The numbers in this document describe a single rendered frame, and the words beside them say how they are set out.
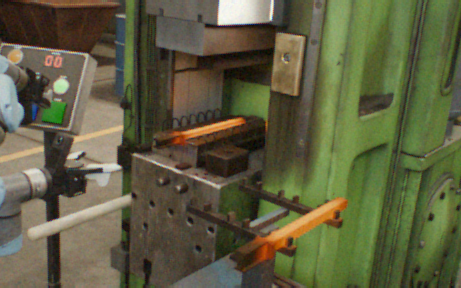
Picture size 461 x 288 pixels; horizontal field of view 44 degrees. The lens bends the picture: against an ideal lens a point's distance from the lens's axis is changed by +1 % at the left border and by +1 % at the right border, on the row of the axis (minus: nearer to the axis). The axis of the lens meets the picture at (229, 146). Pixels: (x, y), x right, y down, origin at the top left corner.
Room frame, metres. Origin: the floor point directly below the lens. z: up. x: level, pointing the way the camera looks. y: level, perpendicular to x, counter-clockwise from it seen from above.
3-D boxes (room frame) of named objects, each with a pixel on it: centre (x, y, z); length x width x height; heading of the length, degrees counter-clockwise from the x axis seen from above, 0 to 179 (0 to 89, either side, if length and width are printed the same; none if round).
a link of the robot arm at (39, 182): (1.30, 0.48, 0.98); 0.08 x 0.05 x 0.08; 53
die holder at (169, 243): (1.87, 0.00, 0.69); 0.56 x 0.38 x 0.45; 143
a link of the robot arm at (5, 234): (1.23, 0.54, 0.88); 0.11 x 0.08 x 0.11; 99
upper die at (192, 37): (1.90, 0.05, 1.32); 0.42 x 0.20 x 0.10; 143
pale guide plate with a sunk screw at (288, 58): (1.64, -0.15, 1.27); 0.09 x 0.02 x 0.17; 53
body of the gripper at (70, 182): (1.36, 0.43, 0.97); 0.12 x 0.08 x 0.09; 143
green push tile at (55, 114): (1.86, 0.61, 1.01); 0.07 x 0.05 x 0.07; 78
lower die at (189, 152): (1.90, 0.05, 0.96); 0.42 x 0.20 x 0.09; 143
